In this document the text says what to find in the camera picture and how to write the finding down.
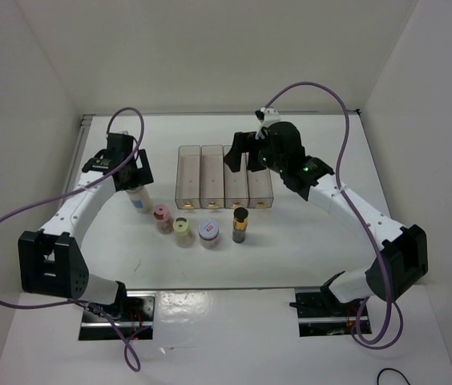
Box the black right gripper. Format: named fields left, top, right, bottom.
left=223, top=131, right=285, bottom=173

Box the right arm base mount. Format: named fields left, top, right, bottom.
left=289, top=287, right=362, bottom=337

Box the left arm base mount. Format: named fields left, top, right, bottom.
left=79, top=290, right=156, bottom=341

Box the yellow-lid spice jar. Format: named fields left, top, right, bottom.
left=173, top=217, right=194, bottom=248

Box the white-lid red-label spice jar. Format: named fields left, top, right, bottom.
left=198, top=219, right=220, bottom=249

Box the black cable on floor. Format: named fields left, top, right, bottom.
left=377, top=367, right=411, bottom=385

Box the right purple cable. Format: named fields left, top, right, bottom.
left=264, top=82, right=406, bottom=349

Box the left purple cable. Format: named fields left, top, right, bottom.
left=0, top=107, right=147, bottom=372

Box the clear bin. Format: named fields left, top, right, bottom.
left=247, top=168, right=274, bottom=209
left=175, top=145, right=201, bottom=209
left=200, top=145, right=224, bottom=209
left=224, top=154, right=249, bottom=209

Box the tall silver-lid blue-label spice jar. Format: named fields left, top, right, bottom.
left=126, top=186, right=152, bottom=213

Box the purple cable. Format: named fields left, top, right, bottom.
left=264, top=82, right=406, bottom=349
left=0, top=107, right=147, bottom=372

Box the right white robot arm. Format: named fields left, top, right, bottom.
left=224, top=121, right=428, bottom=315

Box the black-cap gold-band pepper bottle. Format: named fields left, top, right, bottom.
left=232, top=207, right=248, bottom=244

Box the pink-lid spice jar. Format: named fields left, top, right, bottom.
left=153, top=204, right=173, bottom=234

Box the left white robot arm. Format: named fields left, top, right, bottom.
left=18, top=132, right=153, bottom=321

